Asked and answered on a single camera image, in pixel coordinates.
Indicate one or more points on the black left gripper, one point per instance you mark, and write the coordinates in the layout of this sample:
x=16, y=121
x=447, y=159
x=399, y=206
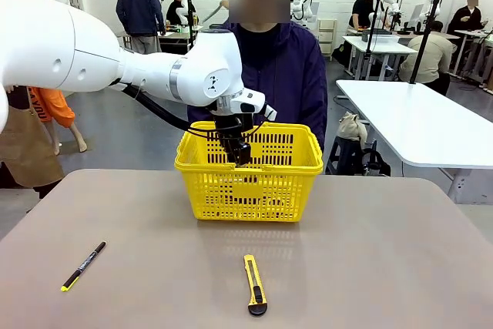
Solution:
x=231, y=125

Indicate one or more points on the white robot arm by cabinet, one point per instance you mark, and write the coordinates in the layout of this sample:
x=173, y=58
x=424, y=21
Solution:
x=300, y=3

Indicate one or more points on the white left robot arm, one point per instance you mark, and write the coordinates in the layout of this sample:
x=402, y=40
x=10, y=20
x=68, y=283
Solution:
x=58, y=48

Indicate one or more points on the yellow plastic shopping basket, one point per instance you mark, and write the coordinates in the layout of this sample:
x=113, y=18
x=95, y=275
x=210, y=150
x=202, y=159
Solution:
x=269, y=186

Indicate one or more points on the person in purple jacket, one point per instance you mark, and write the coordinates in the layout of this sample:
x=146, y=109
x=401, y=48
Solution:
x=292, y=74

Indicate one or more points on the seated person in black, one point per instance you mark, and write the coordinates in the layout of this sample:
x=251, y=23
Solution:
x=178, y=9

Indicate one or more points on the person in black t-shirt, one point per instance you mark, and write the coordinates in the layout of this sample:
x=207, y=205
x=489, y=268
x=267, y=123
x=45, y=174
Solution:
x=362, y=9

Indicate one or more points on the person in beige shirt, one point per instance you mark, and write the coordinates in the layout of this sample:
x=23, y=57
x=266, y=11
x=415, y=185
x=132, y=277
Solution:
x=427, y=59

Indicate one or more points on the seated person in dark jacket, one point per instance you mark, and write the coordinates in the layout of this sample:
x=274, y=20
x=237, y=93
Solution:
x=466, y=17

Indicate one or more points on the black stool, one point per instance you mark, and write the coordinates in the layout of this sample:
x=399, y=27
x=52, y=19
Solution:
x=343, y=155

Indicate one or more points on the beige cloth bag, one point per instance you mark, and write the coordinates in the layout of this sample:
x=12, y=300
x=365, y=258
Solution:
x=351, y=126

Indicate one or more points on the dark background work table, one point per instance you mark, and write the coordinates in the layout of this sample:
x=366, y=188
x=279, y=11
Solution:
x=177, y=36

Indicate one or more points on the yellow utility knife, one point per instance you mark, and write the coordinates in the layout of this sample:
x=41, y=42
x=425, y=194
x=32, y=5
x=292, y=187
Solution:
x=255, y=286

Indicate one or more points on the black backpack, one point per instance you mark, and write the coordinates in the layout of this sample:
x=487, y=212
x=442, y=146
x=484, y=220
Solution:
x=375, y=161

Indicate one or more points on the white drawer cabinet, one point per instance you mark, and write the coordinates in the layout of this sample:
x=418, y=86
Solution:
x=326, y=36

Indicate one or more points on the large white table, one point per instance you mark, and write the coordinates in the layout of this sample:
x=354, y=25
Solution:
x=404, y=121

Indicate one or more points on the man in blue jacket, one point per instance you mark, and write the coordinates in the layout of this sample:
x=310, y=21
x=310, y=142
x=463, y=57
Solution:
x=138, y=9

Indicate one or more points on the small white table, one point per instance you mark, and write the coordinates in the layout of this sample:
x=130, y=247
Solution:
x=375, y=45

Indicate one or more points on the thin black stand pole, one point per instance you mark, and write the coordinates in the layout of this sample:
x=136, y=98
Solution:
x=373, y=36

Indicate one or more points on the mannequin with orange trousers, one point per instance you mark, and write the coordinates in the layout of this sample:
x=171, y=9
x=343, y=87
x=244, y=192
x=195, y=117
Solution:
x=58, y=113

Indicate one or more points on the black pen with yellow end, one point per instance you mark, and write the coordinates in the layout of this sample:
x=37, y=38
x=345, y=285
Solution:
x=82, y=267

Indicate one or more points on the mannequin with brown apron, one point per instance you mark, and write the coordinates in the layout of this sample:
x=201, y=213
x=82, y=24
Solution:
x=23, y=144

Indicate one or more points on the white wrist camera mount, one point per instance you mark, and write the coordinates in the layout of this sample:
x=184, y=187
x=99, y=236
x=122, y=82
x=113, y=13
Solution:
x=254, y=105

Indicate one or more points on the black camera stand pole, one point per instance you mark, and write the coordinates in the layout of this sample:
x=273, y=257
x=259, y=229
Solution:
x=423, y=44

